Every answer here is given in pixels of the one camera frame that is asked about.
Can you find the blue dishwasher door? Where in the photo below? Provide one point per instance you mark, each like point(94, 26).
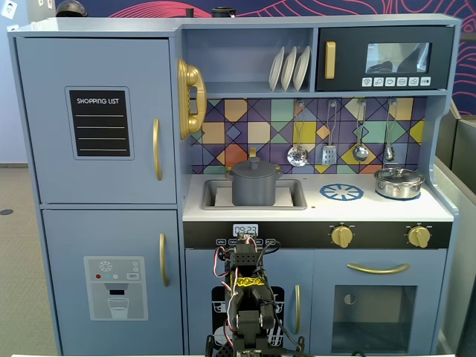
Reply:
point(201, 271)

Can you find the gray toy pot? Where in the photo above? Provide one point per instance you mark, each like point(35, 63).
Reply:
point(254, 191)

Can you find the gray pot lid with knob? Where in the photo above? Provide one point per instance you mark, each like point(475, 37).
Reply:
point(254, 169)

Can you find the digital clock display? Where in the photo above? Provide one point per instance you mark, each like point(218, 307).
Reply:
point(245, 229)

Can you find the blue oven door with window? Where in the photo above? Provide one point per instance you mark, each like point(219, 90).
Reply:
point(427, 297)

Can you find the blue large fridge door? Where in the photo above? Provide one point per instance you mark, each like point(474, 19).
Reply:
point(44, 111)

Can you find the metal skimmer spoon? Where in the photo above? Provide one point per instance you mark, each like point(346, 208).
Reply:
point(297, 156)

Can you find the gold toy telephone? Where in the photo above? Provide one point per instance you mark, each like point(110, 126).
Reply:
point(191, 96)

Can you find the gray ice dispenser panel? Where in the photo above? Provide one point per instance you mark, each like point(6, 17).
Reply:
point(115, 288)

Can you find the black cylindrical object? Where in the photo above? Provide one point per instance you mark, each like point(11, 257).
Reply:
point(222, 12)

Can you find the white toy plate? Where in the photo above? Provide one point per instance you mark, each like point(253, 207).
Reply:
point(302, 68)
point(288, 68)
point(276, 70)

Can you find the blue fridge door with dispenser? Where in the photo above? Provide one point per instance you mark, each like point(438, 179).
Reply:
point(67, 238)

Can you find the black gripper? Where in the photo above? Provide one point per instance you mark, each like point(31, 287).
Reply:
point(247, 239)

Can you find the metal small spoon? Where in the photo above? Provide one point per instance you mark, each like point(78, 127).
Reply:
point(389, 152)

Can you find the shiny steel pot lid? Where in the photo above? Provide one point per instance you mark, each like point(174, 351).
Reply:
point(398, 173)

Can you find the metal slotted spatula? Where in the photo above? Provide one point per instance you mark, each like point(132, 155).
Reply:
point(329, 155)

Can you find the gold stove knob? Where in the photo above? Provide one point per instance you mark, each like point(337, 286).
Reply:
point(419, 236)
point(342, 236)

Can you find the small black post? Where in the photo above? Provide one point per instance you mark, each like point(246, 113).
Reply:
point(189, 12)

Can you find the metal ladle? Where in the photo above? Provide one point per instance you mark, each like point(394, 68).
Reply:
point(360, 152)

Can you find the blue toy kitchen unit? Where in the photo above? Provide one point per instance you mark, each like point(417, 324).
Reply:
point(111, 28)

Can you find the white paper with face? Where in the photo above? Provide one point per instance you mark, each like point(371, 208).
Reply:
point(9, 9)

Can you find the gray toy sink basin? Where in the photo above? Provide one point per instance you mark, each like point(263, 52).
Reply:
point(294, 195)

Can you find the black microwave door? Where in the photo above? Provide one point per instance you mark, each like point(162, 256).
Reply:
point(349, 59)

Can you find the dark round floor cover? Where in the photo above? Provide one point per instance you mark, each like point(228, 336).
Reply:
point(6, 212)

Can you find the black shopping list board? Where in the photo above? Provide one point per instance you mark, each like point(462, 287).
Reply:
point(99, 122)

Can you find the gold toy faucet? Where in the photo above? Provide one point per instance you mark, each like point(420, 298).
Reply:
point(253, 151)

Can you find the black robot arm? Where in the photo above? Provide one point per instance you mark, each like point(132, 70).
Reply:
point(249, 320)

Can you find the dark round helmet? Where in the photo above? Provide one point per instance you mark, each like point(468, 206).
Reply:
point(71, 9)

